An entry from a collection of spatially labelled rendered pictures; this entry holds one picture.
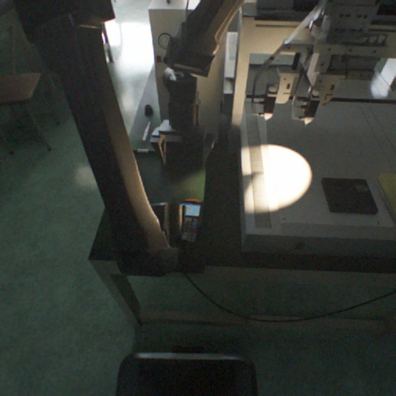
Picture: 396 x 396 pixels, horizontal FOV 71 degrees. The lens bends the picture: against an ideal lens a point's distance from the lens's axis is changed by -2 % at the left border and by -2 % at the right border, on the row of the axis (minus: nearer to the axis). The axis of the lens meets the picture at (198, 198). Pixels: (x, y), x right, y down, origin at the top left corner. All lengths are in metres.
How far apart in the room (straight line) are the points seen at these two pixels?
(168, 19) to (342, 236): 0.75
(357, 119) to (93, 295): 1.48
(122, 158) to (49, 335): 1.38
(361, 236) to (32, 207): 1.91
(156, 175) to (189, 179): 0.12
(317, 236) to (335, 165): 0.29
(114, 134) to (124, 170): 0.05
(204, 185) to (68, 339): 1.05
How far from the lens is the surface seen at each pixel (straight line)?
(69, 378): 1.60
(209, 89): 1.01
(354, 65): 0.86
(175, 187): 0.98
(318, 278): 0.92
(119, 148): 0.40
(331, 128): 1.15
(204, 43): 0.56
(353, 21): 0.80
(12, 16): 3.03
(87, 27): 0.40
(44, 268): 1.86
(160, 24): 0.94
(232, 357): 1.25
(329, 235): 0.81
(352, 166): 1.02
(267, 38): 0.89
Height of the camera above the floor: 1.48
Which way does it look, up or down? 51 degrees down
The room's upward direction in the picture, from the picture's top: straight up
